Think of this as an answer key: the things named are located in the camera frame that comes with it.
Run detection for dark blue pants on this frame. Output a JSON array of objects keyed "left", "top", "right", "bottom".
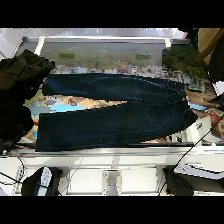
[{"left": 34, "top": 72, "right": 200, "bottom": 153}]

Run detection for dark green garment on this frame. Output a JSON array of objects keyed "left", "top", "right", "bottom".
[{"left": 0, "top": 49, "right": 56, "bottom": 101}]

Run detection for black cable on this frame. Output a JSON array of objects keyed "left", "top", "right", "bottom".
[
  {"left": 157, "top": 114, "right": 224, "bottom": 197},
  {"left": 0, "top": 155, "right": 26, "bottom": 186}
]

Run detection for black garment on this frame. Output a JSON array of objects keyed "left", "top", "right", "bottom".
[{"left": 0, "top": 94, "right": 36, "bottom": 153}]

